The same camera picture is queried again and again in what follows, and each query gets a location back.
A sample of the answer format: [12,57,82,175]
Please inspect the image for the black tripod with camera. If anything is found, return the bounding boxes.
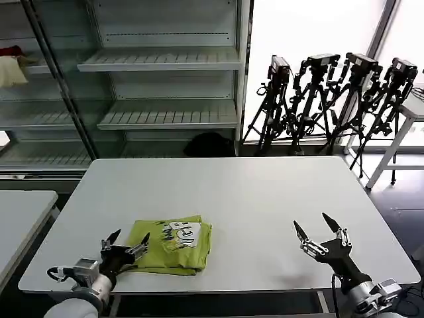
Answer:
[348,58,418,186]
[287,54,342,156]
[326,52,380,156]
[241,54,301,157]

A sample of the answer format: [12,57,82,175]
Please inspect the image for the grey side table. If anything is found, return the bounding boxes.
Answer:
[0,189,60,294]

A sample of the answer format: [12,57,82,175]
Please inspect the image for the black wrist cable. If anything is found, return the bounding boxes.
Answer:
[46,266,68,284]
[331,272,343,318]

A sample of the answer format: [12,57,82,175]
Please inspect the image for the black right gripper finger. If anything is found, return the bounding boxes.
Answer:
[292,219,329,258]
[321,212,352,248]

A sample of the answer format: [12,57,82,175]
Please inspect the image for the black bag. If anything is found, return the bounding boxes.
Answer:
[183,132,235,158]

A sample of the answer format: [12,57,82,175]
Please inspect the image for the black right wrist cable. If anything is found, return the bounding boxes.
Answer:
[331,272,343,318]

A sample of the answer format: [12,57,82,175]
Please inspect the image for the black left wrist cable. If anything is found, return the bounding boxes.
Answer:
[46,266,68,284]

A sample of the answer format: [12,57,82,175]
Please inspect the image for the glass door shelf cabinet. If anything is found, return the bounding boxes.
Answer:
[0,0,100,180]

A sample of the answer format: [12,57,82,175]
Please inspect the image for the lime green t-shirt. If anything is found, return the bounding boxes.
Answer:
[127,214,213,277]

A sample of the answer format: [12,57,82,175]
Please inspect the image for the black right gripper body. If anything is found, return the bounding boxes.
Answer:
[316,237,373,293]

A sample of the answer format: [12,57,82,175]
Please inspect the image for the white table with legs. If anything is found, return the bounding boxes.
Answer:
[343,79,424,190]

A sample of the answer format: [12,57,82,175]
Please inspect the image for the cream cloth bundle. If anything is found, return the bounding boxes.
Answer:
[0,55,29,89]

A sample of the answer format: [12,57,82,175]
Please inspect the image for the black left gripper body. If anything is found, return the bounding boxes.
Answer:
[99,244,137,278]

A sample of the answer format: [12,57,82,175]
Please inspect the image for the red cloth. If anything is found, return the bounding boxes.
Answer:
[0,46,24,59]

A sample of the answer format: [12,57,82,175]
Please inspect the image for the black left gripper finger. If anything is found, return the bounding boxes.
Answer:
[100,229,122,252]
[124,232,152,261]

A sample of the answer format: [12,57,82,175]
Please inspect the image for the white metal shelf unit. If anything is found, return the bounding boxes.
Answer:
[76,0,254,159]

